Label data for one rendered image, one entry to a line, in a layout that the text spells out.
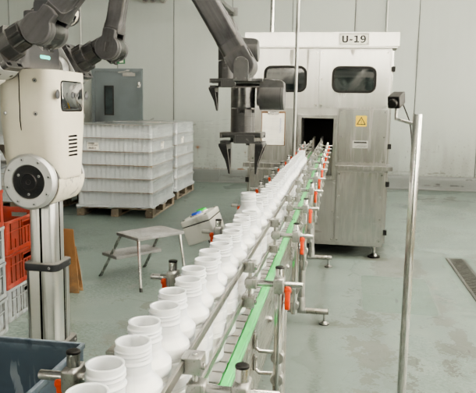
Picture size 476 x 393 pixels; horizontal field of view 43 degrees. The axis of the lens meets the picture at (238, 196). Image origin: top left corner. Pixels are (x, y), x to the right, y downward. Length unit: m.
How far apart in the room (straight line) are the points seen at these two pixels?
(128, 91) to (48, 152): 10.20
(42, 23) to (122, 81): 10.43
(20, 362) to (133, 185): 6.59
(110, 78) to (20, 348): 10.92
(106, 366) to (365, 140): 5.29
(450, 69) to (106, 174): 6.40
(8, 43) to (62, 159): 0.36
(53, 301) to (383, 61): 4.45
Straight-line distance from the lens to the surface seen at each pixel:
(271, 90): 1.42
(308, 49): 5.85
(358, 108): 5.82
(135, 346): 0.67
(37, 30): 1.59
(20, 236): 4.31
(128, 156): 7.80
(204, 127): 11.59
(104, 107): 12.12
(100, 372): 0.58
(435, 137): 11.45
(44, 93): 1.76
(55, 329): 1.94
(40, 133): 1.77
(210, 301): 0.91
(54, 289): 1.90
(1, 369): 1.34
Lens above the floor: 1.40
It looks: 8 degrees down
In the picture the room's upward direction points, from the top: 1 degrees clockwise
